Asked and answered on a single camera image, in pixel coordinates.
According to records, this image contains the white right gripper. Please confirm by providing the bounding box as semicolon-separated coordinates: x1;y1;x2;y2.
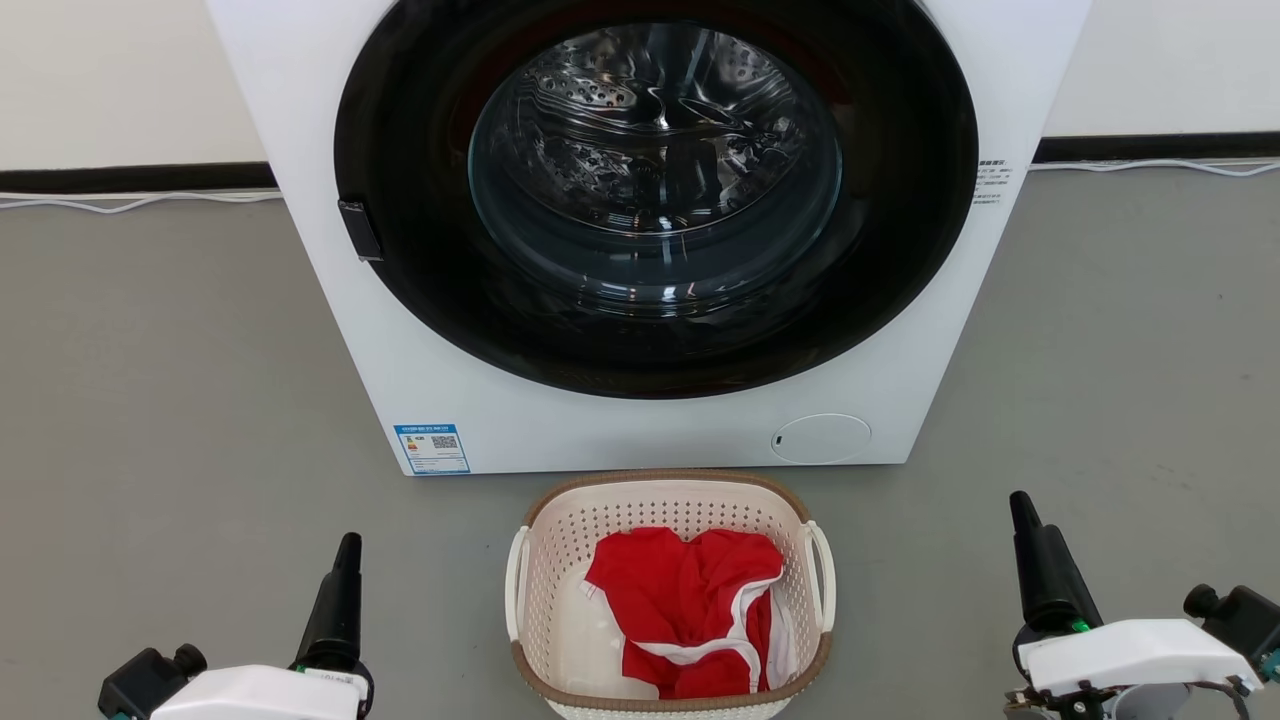
1005;490;1263;720

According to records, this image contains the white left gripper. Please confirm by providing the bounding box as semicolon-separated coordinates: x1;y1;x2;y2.
150;533;373;720

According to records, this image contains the white laundry basket brown rim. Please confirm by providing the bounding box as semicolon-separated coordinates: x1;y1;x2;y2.
504;469;837;720

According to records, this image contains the blue energy label sticker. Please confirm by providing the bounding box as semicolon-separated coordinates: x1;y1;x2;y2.
393;423;471;476

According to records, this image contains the round white filter cover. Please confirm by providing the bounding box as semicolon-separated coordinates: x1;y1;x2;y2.
770;413;873;465

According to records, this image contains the white front-load washing machine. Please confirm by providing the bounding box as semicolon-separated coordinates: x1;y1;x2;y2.
205;0;1093;477

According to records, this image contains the red garment white trim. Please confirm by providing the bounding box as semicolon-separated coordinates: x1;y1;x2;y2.
584;527;798;701

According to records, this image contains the black round washing machine door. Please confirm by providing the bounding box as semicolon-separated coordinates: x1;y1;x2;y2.
334;0;979;400

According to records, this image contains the steel washing machine drum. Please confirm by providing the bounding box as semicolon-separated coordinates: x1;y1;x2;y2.
470;22;843;301

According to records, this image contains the black door handle latch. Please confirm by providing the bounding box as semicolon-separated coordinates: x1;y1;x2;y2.
337;200;384;263

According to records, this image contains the white floor cable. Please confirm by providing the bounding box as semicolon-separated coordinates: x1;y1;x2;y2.
1030;157;1280;178
0;190;284;215

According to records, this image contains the black wall baseboard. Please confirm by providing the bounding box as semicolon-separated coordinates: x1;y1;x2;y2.
0;162;278;196
1033;132;1280;164

